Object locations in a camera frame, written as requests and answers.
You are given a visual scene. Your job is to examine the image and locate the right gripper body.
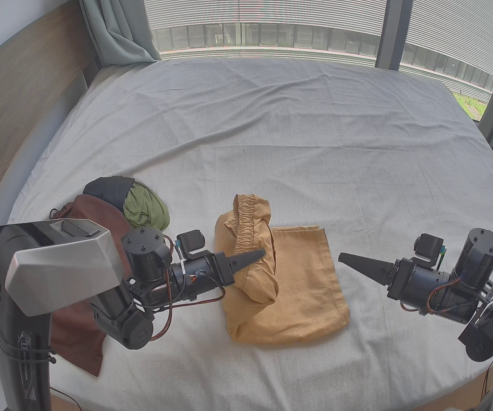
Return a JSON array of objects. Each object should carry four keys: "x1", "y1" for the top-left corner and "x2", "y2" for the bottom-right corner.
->
[{"x1": 386, "y1": 258, "x2": 450, "y2": 314}]

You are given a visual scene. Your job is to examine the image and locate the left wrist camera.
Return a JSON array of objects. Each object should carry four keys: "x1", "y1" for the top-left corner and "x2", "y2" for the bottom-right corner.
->
[{"x1": 176, "y1": 229, "x2": 208, "y2": 260}]

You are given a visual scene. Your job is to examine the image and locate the brown garment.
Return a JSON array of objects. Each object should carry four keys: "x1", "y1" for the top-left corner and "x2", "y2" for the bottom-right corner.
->
[{"x1": 43, "y1": 194, "x2": 144, "y2": 378}]

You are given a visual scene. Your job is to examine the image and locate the beige shorts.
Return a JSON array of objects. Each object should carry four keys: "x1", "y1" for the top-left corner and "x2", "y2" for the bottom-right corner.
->
[{"x1": 214, "y1": 193, "x2": 351, "y2": 346}]

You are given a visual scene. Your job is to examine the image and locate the black garment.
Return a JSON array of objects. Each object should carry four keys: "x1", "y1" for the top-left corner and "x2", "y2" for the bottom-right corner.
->
[{"x1": 84, "y1": 176, "x2": 136, "y2": 213}]

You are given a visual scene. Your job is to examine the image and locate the green garment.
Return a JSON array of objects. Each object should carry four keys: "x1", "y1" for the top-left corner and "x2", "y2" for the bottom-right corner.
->
[{"x1": 123, "y1": 181, "x2": 171, "y2": 235}]

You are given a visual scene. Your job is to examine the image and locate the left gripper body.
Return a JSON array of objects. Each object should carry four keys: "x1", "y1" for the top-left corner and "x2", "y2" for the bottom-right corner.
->
[{"x1": 181, "y1": 251, "x2": 237, "y2": 295}]

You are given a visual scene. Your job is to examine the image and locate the blue-green curtain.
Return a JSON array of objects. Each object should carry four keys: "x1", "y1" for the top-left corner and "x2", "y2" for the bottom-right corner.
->
[{"x1": 74, "y1": 0, "x2": 161, "y2": 68}]

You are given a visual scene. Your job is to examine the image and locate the bed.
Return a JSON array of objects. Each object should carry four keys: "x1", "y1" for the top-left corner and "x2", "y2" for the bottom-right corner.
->
[{"x1": 0, "y1": 0, "x2": 493, "y2": 411}]

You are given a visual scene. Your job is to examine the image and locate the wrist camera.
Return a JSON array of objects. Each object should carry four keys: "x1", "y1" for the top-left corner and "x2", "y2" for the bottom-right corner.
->
[
  {"x1": 413, "y1": 233, "x2": 446, "y2": 269},
  {"x1": 176, "y1": 229, "x2": 208, "y2": 260}
]

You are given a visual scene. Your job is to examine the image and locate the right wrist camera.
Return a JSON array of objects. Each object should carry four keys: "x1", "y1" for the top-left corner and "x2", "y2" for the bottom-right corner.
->
[{"x1": 413, "y1": 233, "x2": 446, "y2": 269}]

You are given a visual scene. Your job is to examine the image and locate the window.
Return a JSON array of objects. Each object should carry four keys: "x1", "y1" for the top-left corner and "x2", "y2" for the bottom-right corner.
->
[{"x1": 137, "y1": 0, "x2": 493, "y2": 153}]

